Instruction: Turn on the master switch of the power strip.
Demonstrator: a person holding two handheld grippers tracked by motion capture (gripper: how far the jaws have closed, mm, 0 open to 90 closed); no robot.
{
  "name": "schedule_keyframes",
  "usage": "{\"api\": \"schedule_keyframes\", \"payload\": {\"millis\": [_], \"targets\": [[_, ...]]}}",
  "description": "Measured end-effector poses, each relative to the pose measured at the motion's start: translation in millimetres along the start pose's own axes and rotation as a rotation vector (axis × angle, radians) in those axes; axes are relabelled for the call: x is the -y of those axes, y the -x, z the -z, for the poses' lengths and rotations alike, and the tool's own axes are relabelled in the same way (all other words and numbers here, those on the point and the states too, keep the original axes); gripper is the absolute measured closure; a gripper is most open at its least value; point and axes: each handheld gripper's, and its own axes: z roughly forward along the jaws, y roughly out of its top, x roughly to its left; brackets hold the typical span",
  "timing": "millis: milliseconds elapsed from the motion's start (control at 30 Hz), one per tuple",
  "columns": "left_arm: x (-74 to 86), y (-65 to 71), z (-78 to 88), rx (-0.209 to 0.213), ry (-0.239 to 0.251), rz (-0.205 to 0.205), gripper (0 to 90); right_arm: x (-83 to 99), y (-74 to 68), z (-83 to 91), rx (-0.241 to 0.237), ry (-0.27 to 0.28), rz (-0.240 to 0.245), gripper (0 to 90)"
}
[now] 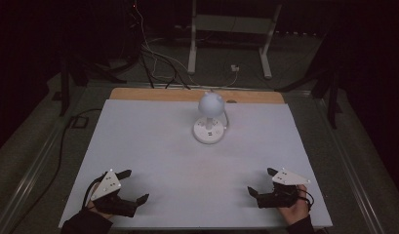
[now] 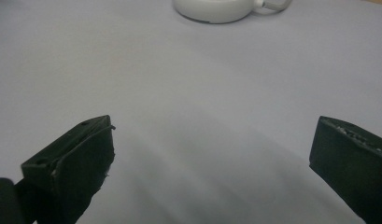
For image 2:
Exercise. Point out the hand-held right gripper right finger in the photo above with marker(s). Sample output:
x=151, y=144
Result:
x=350, y=165

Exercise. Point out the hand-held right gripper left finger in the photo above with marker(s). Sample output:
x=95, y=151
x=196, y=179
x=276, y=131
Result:
x=76, y=168

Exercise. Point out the white cup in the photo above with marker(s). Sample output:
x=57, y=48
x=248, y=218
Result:
x=215, y=9

